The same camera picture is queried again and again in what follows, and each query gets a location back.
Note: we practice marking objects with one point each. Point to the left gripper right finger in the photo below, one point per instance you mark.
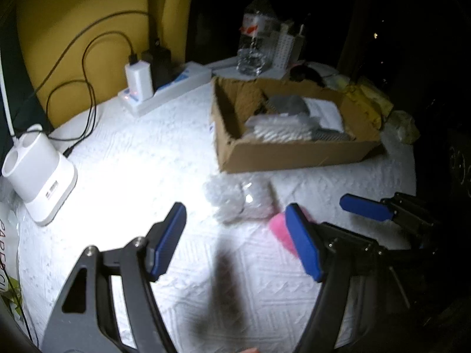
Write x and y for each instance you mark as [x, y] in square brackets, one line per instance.
[330, 255]

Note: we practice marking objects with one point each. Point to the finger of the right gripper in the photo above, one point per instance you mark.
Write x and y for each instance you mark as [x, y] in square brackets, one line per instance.
[405, 210]

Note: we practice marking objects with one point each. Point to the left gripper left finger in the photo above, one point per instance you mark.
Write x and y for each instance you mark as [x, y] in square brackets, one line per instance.
[84, 318]

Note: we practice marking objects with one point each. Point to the white towel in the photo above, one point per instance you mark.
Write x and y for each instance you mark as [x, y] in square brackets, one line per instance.
[327, 112]

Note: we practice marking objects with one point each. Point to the cotton swab bag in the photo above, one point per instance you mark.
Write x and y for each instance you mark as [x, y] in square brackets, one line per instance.
[280, 129]

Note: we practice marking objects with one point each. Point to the pink fluffy sponge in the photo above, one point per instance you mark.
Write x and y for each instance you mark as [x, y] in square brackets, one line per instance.
[278, 227]

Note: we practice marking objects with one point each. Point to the crumpled clear plastic bag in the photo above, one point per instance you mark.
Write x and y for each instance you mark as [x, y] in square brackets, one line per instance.
[404, 126]

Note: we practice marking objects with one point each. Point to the yellow tissue pack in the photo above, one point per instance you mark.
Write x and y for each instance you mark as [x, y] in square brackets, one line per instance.
[367, 105]

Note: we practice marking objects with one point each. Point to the pale cream tissue pack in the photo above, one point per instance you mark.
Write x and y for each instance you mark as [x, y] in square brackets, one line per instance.
[377, 97]

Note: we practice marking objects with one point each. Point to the white knitted tablecloth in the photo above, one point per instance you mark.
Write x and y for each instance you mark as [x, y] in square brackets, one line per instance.
[228, 287]

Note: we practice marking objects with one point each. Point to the bubble wrap piece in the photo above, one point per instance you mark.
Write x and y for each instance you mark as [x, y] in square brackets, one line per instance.
[240, 197]

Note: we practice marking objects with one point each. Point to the white toothbrush holder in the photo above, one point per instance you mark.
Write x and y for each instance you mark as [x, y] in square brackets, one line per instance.
[40, 175]

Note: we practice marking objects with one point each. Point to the black round object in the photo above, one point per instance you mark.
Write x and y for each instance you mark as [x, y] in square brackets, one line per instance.
[304, 72]

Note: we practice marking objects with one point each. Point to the brown cardboard box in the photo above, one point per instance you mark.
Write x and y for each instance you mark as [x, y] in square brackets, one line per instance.
[234, 102]

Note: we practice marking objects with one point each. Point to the white perforated plastic basket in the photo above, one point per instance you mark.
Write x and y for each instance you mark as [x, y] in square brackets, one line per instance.
[290, 39]

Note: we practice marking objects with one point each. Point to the clear plastic water bottle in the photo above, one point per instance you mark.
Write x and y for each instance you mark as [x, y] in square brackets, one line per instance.
[257, 27]

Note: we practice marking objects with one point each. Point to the white power strip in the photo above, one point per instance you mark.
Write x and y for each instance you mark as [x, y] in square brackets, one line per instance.
[193, 76]

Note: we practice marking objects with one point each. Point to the white usb charger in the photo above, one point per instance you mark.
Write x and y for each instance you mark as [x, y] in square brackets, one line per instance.
[139, 78]

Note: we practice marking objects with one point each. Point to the black power adapter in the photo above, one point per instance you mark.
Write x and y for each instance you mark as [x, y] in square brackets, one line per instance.
[160, 60]

